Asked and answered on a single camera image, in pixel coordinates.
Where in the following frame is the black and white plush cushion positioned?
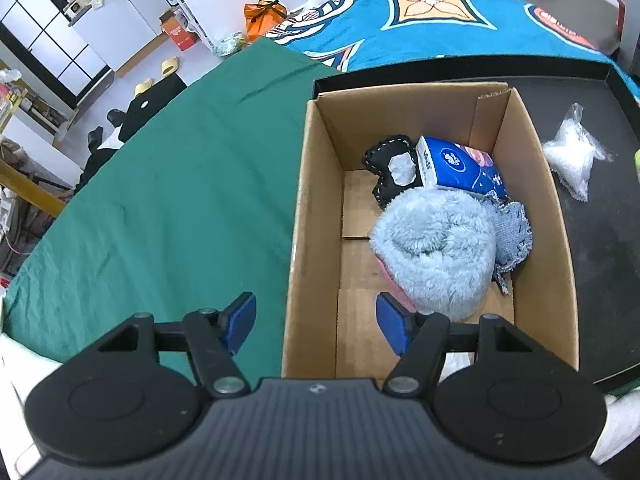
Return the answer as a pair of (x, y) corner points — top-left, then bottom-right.
(75, 75), (189, 192)

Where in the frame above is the black tray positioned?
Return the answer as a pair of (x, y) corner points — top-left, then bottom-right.
(312, 52), (640, 397)

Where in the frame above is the black-framed sliding door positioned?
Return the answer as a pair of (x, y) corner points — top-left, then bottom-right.
(0, 0), (116, 112)

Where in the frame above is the green plastic bag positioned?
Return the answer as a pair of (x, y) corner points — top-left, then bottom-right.
(214, 32), (246, 56)

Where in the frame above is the orange cardboard carton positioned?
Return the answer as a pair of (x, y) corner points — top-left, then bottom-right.
(160, 10), (197, 52)

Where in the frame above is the orange gift bag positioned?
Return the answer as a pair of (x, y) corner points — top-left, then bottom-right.
(243, 0), (289, 44)

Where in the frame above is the clear bag of white stuffing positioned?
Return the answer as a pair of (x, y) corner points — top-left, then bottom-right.
(542, 103), (615, 204)

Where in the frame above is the blue tissue pack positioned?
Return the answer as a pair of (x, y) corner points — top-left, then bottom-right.
(415, 135), (509, 201)

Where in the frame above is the fluffy light blue plush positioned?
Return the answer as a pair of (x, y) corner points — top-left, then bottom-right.
(369, 191), (497, 322)

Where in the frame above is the grey-blue knitted cloth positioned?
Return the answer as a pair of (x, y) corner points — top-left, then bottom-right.
(482, 194), (534, 296)

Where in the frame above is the white bedding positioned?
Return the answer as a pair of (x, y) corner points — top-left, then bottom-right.
(0, 330), (68, 480)

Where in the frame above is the yellow shelf frame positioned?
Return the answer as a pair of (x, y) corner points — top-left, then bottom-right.
(0, 160), (69, 219)

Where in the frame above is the green bed sheet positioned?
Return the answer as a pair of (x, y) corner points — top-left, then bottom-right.
(0, 37), (351, 377)

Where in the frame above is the black stitched plush toy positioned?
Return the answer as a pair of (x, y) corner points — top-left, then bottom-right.
(362, 134), (424, 211)

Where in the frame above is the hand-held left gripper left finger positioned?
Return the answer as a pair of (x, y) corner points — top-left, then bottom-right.
(95, 291), (258, 399)

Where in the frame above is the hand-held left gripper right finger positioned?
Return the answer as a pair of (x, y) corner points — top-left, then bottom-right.
(375, 292), (544, 397)

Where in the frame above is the white cabinet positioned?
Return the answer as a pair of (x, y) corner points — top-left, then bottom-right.
(65, 0), (172, 74)

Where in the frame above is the blue printed blanket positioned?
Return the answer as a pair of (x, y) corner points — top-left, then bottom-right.
(267, 0), (640, 102)

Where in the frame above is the brown cardboard box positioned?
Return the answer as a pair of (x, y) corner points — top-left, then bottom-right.
(281, 81), (581, 382)

